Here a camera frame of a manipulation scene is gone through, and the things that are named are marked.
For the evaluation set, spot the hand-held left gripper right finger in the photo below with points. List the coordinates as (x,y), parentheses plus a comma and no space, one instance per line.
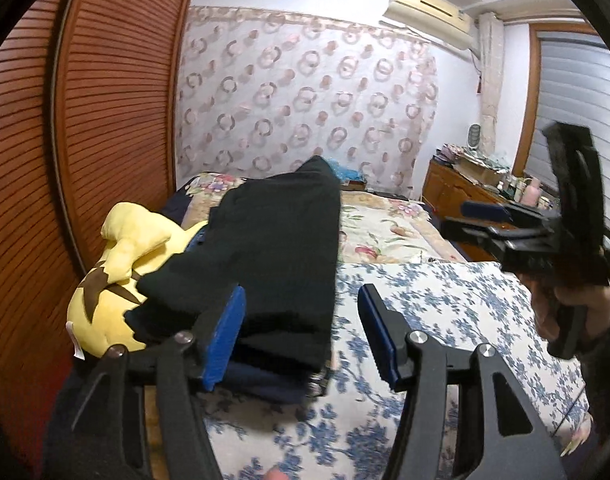
(380,335)

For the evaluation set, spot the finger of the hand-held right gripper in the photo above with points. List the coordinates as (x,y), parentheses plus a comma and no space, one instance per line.
(485,209)
(480,237)

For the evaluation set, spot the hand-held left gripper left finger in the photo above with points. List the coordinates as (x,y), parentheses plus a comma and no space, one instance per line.
(225,335)

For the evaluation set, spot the navy blue garment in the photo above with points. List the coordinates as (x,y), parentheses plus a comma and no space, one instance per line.
(265,385)

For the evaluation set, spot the black t-shirt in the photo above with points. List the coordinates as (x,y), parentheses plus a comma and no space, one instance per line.
(275,260)

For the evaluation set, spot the person's right hand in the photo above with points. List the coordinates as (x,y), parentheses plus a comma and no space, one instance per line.
(545,310)

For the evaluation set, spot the person's left hand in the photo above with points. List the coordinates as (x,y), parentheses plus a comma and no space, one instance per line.
(275,475)

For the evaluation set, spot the cluster of cosmetic bottles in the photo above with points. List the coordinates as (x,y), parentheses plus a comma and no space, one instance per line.
(512,185)

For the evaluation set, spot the cardboard box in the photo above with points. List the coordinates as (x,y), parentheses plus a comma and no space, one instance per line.
(480,170)

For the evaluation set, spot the wooden sideboard cabinet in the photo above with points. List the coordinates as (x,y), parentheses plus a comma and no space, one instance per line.
(442,187)

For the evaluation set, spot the blue floral bed sheet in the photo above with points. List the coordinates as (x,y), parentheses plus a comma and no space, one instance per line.
(435,300)

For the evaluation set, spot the small round fan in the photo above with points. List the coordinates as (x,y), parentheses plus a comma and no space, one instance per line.
(475,136)

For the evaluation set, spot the red floral quilt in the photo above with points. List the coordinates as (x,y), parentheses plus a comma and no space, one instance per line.
(385,230)

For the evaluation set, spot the tied beige curtain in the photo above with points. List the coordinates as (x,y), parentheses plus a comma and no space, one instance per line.
(491,85)

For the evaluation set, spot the yellow plush toy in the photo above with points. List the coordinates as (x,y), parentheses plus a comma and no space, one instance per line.
(95,320)

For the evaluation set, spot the blue plastic bag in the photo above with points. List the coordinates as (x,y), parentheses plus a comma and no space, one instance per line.
(350,172)

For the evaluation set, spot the circle-patterned sheer curtain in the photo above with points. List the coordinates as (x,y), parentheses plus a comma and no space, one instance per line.
(310,100)

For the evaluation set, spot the wooden louvered wardrobe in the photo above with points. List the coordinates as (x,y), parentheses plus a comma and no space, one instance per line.
(110,135)

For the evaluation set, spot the beige wall air conditioner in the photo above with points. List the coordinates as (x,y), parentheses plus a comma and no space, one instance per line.
(425,12)

